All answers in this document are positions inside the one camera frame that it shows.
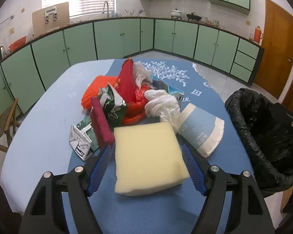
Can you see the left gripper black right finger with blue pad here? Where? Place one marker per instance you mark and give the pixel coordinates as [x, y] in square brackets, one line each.
[248, 211]

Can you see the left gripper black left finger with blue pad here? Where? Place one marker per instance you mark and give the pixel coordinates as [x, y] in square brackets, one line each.
[45, 210]

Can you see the yellow foam sponge block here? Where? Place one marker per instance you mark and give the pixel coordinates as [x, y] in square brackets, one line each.
[148, 159]

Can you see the green white carton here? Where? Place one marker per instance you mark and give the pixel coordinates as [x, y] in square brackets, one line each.
[114, 107]

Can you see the light blue milk carton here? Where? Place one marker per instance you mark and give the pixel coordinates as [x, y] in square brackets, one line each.
[161, 85]

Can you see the black trash bag bin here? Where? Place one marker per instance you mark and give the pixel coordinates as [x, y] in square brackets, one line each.
[268, 143]

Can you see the green lower kitchen cabinets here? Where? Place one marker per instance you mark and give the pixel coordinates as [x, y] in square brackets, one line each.
[27, 72]

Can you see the chrome kitchen faucet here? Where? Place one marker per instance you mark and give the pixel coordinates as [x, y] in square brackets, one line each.
[106, 9]

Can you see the white folded small carton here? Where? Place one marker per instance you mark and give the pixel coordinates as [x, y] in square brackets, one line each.
[80, 141]

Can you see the blue white paper cup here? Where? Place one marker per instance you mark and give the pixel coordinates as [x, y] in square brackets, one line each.
[201, 129]

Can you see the wooden chair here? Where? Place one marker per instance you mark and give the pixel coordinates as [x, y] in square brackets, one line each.
[8, 124]

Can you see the maroon scrub sponge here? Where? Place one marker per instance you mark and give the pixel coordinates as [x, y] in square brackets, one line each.
[100, 125]

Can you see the flat orange foam net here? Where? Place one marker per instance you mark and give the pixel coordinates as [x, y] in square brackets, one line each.
[100, 81]

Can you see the white plastic bag wad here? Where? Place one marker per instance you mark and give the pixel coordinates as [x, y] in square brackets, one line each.
[163, 105]

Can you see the red fabric pouch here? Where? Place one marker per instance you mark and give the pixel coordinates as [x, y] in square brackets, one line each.
[125, 85]

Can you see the steel electric kettle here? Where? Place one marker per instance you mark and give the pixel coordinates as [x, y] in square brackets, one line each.
[3, 52]

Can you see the crumpled white tissue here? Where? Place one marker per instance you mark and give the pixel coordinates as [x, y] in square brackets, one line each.
[141, 75]

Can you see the red plastic basin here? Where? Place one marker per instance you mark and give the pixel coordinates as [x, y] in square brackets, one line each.
[17, 44]

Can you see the brown wooden door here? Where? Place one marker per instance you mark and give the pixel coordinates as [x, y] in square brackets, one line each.
[277, 42]

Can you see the orange red thermos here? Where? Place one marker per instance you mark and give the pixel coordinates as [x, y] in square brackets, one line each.
[258, 35]

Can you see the brown cardboard box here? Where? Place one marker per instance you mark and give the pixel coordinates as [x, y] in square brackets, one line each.
[50, 18]

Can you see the black wok pan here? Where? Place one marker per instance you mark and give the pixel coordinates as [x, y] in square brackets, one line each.
[193, 17]

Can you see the white cooking pot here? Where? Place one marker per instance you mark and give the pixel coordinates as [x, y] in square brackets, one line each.
[176, 14]

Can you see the wall towel rail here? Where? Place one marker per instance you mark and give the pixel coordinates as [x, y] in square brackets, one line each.
[9, 18]

